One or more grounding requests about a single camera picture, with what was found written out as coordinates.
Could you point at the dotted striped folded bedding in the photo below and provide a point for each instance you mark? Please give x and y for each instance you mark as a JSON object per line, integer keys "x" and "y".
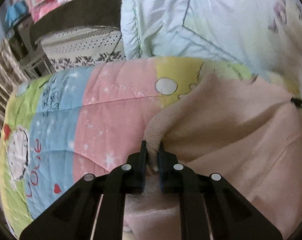
{"x": 83, "y": 47}

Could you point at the round glass side table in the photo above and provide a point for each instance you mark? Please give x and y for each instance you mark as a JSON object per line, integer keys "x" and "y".
{"x": 36, "y": 64}

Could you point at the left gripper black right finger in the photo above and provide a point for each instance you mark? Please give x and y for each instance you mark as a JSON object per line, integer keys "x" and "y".
{"x": 210, "y": 207}

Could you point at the light blue embroidered comforter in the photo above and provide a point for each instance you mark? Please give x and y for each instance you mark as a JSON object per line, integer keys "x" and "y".
{"x": 263, "y": 35}

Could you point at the floral brown curtain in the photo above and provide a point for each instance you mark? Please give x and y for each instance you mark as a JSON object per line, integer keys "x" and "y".
{"x": 1, "y": 79}

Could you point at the blue cloth on cabinet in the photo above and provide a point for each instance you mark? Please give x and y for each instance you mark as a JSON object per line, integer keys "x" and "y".
{"x": 16, "y": 12}

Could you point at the pink knit sweater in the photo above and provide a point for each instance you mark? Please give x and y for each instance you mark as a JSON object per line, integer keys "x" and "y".
{"x": 248, "y": 131}

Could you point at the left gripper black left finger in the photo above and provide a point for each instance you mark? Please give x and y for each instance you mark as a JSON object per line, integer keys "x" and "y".
{"x": 93, "y": 208}

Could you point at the colourful cartoon striped quilt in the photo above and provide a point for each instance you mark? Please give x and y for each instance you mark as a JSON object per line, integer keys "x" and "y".
{"x": 87, "y": 120}

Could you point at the dark brown blanket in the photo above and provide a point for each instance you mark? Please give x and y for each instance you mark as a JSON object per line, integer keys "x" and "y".
{"x": 77, "y": 13}

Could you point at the black bedside cabinet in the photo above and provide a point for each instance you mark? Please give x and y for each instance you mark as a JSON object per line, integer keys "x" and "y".
{"x": 19, "y": 38}

